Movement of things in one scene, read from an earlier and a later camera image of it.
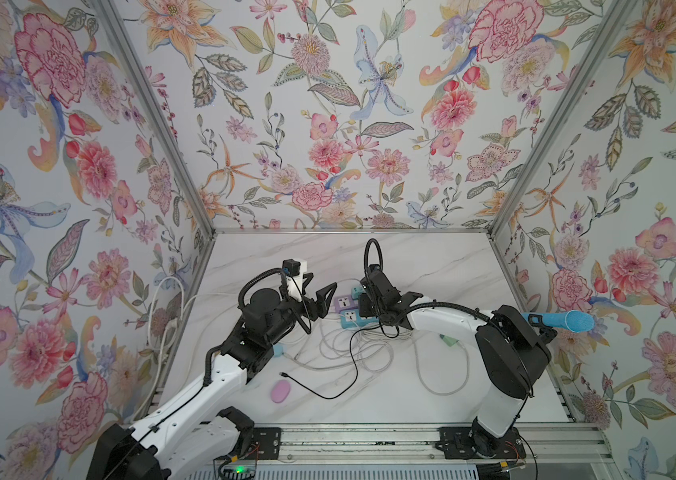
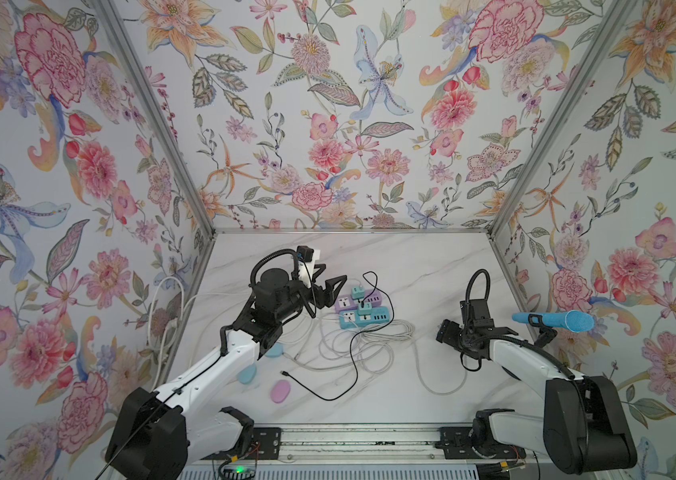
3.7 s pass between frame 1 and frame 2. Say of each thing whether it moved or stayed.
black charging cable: stayed
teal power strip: stayed
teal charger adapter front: stayed
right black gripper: moved
